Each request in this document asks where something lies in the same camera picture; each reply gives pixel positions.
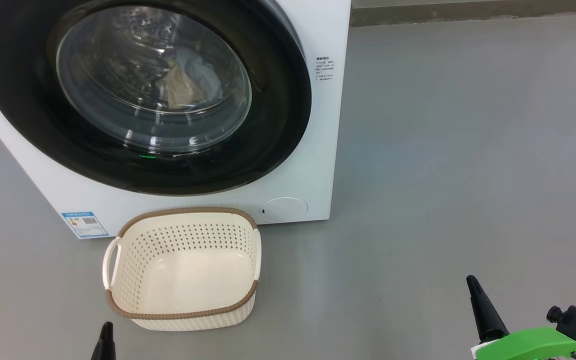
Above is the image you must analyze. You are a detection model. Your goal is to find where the blue energy label sticker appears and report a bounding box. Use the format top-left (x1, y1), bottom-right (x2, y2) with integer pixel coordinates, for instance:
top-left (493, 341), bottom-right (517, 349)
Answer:
top-left (61, 211), bottom-right (109, 239)

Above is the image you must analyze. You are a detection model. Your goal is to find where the small printed text sticker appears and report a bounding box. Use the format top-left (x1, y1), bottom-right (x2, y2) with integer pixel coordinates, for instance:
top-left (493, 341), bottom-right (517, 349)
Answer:
top-left (316, 56), bottom-right (335, 82)

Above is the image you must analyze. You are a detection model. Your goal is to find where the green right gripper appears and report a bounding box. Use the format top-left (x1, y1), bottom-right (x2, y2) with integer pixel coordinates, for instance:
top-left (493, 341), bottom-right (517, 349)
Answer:
top-left (466, 275), bottom-right (576, 360)

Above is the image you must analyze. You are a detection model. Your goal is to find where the black round glass washer door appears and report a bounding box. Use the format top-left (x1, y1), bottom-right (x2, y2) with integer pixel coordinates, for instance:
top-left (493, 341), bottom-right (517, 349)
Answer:
top-left (0, 0), bottom-right (313, 197)

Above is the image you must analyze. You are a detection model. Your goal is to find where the cream perforated laundry basket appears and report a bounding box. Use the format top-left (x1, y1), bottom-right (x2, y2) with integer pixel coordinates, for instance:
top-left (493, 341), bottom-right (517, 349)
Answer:
top-left (102, 207), bottom-right (262, 332)

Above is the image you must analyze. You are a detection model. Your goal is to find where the light blue and cream garment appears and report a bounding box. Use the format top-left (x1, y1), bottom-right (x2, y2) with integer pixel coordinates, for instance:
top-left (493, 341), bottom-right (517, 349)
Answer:
top-left (160, 50), bottom-right (224, 110)

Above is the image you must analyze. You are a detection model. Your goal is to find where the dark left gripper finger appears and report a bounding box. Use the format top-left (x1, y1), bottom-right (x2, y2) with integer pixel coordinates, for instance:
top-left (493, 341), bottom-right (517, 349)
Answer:
top-left (90, 321), bottom-right (116, 360)

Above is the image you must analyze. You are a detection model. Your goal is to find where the steel washing machine drum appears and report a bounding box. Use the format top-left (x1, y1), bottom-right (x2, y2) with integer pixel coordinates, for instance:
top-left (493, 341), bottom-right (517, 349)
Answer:
top-left (60, 7), bottom-right (249, 113)

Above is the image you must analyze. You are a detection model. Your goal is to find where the round white filter cover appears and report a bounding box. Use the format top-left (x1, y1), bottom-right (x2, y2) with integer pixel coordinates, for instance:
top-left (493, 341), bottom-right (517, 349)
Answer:
top-left (260, 197), bottom-right (309, 221)

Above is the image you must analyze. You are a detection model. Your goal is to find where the white front-load washing machine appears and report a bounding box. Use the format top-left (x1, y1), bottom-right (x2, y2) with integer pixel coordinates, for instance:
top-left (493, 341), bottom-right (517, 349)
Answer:
top-left (0, 0), bottom-right (352, 240)

